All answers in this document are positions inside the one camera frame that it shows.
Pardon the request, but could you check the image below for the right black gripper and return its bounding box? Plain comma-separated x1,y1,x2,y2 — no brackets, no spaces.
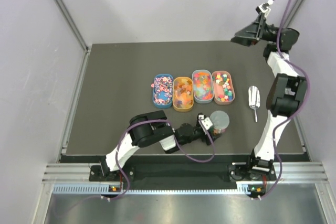
231,14,282,48

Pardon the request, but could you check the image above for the clear plastic jar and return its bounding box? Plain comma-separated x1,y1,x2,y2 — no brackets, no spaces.
212,127,226,136

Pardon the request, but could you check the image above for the clear round jar lid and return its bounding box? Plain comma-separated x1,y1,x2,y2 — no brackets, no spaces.
210,110,230,131

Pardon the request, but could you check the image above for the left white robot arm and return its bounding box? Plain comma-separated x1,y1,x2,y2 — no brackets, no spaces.
100,110,222,180

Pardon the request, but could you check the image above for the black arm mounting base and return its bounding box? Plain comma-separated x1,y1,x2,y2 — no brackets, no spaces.
88,163,278,183

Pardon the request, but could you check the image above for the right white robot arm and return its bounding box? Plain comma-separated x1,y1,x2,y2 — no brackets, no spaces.
229,14,308,181

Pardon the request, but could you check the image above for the pink tray of star candies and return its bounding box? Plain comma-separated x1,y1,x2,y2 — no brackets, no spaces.
212,70,235,105

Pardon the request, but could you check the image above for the yellow tray of popsicle candies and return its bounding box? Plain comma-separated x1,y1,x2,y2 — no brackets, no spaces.
173,77,194,112

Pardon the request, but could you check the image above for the light blue tray of gummies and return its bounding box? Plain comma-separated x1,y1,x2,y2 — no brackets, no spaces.
192,70,214,104

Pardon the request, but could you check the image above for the blue tray of lollipops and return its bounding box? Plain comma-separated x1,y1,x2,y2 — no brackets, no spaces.
152,73,174,109

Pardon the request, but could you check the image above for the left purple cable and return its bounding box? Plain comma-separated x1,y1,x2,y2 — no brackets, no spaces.
115,119,216,200

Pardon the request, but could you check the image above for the purple cable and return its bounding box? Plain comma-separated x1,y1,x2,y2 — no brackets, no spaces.
115,119,216,200
267,0,312,200

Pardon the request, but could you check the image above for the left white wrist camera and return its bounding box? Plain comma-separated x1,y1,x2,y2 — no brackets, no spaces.
198,114,213,131

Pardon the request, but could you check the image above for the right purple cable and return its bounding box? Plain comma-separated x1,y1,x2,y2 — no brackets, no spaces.
267,0,312,200

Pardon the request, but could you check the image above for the grey slotted cable duct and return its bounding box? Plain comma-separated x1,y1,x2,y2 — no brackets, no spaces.
52,184,266,195

